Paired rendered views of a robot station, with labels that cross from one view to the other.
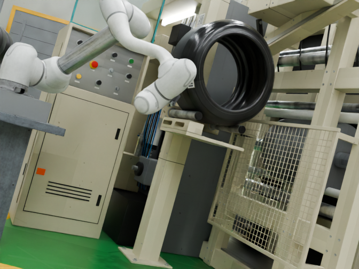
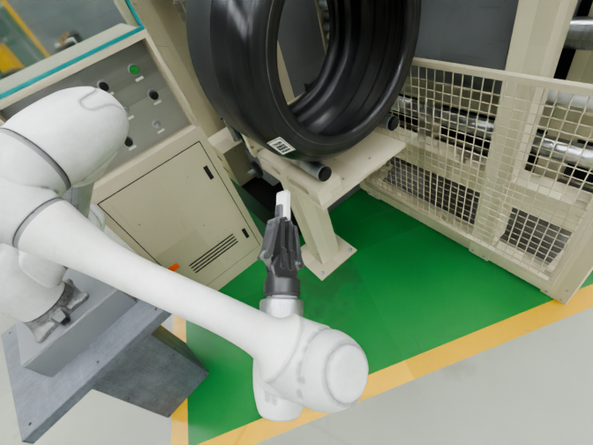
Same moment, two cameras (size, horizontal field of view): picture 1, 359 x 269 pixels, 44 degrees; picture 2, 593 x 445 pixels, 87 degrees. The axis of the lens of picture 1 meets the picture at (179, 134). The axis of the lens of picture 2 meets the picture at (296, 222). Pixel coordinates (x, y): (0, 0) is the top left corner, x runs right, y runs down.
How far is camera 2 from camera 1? 1.79 m
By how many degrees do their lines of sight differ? 47
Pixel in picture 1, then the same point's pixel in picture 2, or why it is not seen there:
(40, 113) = (118, 307)
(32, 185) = not seen: hidden behind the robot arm
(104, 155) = (215, 200)
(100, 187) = (237, 224)
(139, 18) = (77, 141)
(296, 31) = not seen: outside the picture
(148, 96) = (283, 414)
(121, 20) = (53, 245)
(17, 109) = (90, 335)
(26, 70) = (33, 290)
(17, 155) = (146, 343)
